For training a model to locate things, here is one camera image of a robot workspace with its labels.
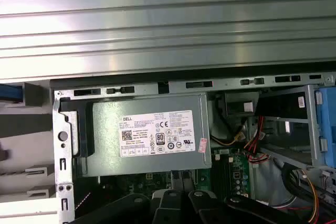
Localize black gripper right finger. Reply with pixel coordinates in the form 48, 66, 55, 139
183, 170, 309, 224

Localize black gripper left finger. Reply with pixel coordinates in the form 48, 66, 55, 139
74, 170, 184, 224

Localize green motherboard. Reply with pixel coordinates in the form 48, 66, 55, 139
99, 147, 253, 205

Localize grey power supply unit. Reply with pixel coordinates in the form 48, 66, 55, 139
76, 94, 212, 177

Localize black open PC case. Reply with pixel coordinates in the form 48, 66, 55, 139
49, 63, 336, 224

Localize blue drive bay latch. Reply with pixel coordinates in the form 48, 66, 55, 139
314, 84, 336, 169

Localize yellow black supply wires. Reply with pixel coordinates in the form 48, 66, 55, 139
209, 95, 249, 147

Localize thick black wire loop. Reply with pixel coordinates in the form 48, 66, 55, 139
282, 162, 336, 224

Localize orange red wire bundle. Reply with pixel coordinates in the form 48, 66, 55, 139
244, 115, 278, 166

